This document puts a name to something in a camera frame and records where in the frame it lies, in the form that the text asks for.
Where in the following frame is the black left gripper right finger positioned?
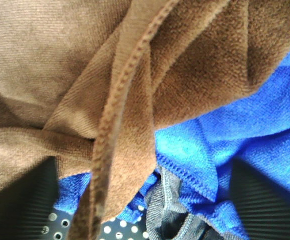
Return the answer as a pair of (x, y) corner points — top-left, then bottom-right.
(229, 158), (290, 240)

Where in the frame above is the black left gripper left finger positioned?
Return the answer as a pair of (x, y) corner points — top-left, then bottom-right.
(0, 157), (59, 240)

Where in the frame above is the brown microfibre towel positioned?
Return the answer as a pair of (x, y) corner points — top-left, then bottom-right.
(0, 0), (290, 240)

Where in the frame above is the blue microfibre towel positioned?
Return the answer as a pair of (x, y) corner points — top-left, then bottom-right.
(53, 34), (290, 240)

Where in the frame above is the grey microfibre towel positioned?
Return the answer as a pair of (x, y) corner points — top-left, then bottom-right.
(145, 166), (238, 240)

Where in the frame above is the grey perforated laundry basket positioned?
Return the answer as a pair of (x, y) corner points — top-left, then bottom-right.
(42, 206), (149, 240)

